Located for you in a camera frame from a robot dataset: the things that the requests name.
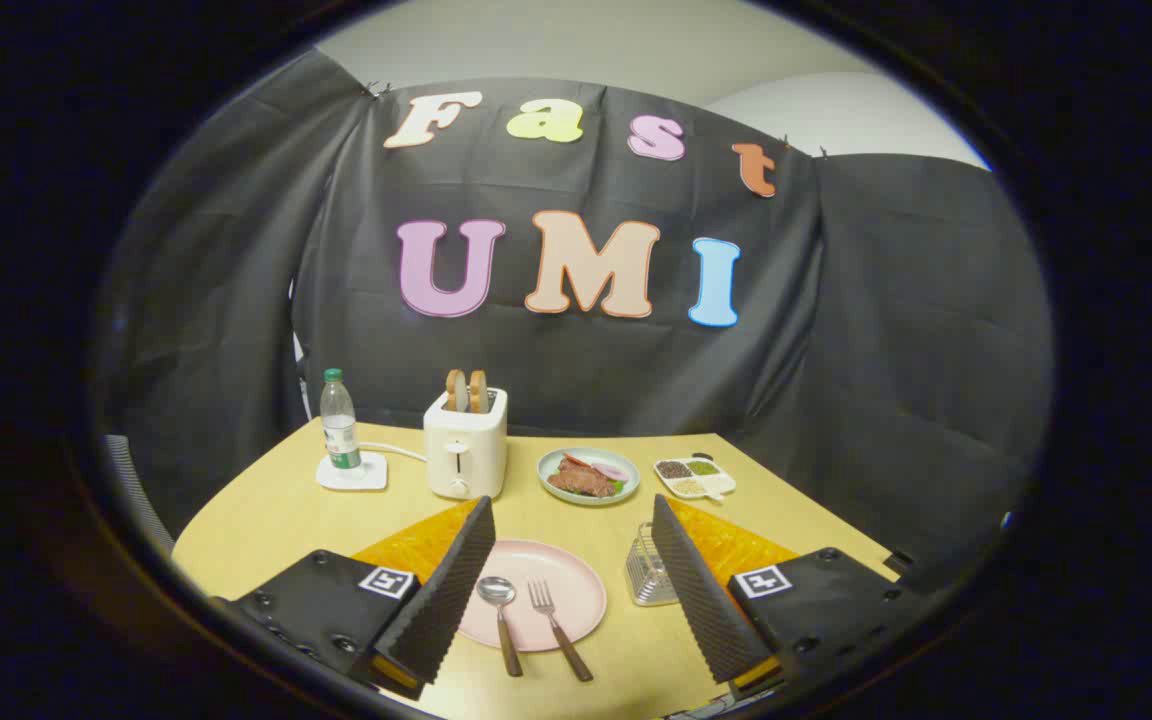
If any pink round plate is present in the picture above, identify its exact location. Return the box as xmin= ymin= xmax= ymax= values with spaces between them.
xmin=456 ymin=539 xmax=608 ymax=654

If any pale green plate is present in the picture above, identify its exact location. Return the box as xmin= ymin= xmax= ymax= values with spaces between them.
xmin=537 ymin=447 xmax=641 ymax=507

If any white square coaster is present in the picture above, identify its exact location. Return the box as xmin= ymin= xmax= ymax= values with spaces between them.
xmin=316 ymin=451 xmax=389 ymax=492

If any black backdrop cloth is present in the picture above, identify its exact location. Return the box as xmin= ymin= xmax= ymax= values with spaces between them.
xmin=96 ymin=45 xmax=1055 ymax=591

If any wooden-handled metal spoon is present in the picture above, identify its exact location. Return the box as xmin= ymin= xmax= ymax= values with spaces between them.
xmin=477 ymin=576 xmax=525 ymax=678

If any clear green-capped water bottle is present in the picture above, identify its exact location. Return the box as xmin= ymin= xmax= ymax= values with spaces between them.
xmin=320 ymin=368 xmax=363 ymax=471

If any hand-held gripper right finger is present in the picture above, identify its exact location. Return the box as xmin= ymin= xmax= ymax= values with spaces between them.
xmin=650 ymin=493 xmax=927 ymax=701

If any brown steak piece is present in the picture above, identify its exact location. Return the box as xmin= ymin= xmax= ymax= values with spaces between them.
xmin=547 ymin=455 xmax=619 ymax=499

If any metal wire cutlery basket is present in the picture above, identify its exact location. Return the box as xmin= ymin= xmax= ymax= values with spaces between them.
xmin=625 ymin=521 xmax=682 ymax=608

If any white divided seasoning dish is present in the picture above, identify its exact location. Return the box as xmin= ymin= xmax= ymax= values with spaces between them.
xmin=653 ymin=456 xmax=738 ymax=502

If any cream white toaster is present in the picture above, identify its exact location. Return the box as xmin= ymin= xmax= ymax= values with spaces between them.
xmin=423 ymin=387 xmax=509 ymax=501

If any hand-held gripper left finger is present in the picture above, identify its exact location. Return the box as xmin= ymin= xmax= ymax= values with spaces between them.
xmin=208 ymin=495 xmax=497 ymax=701

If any wooden-handled metal fork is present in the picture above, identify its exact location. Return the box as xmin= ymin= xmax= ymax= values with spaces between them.
xmin=528 ymin=579 xmax=595 ymax=683

